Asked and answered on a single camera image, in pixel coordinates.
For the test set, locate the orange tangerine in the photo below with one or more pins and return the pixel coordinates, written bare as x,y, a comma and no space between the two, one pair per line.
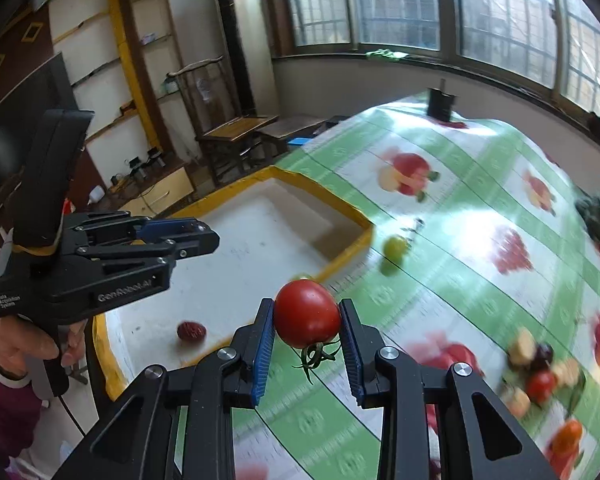
567,438

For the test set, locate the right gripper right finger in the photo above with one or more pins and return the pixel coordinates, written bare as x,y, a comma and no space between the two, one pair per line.
478,437

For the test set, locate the person's left hand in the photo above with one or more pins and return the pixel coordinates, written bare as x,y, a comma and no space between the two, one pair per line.
19,339

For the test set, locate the wooden stool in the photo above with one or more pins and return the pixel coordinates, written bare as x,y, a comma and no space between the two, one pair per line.
275,137

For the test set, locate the tall standing air conditioner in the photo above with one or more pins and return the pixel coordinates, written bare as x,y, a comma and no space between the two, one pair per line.
248,55

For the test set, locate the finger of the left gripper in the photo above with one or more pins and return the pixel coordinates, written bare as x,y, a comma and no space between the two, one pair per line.
120,227
188,245

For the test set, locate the black cup on table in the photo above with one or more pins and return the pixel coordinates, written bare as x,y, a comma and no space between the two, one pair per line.
440,103

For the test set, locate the green cloth on windowsill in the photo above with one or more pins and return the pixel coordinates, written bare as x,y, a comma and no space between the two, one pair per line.
387,55

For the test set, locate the dark plum in pile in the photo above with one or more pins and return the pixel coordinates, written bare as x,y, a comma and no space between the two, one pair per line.
543,357

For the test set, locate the fruit-print green tablecloth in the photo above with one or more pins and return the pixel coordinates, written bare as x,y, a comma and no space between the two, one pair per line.
495,245

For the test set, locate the white box with yellow rim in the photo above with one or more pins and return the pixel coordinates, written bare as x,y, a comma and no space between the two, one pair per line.
272,225

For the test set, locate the low wooden cabinet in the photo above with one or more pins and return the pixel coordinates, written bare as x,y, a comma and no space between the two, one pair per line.
162,190

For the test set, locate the pale fruit chunk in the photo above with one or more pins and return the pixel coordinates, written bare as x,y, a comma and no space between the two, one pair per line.
515,400
521,351
566,372

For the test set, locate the pale fruit chunk back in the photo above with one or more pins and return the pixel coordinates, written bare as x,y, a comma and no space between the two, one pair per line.
566,372

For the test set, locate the green round fruit in box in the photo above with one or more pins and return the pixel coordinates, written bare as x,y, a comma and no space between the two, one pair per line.
302,276

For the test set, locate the wooden chair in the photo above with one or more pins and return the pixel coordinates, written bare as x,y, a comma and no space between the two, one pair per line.
225,133

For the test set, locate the red tomato with stem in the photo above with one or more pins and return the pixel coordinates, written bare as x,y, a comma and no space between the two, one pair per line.
307,318

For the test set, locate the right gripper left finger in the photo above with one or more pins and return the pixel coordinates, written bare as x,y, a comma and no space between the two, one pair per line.
171,424

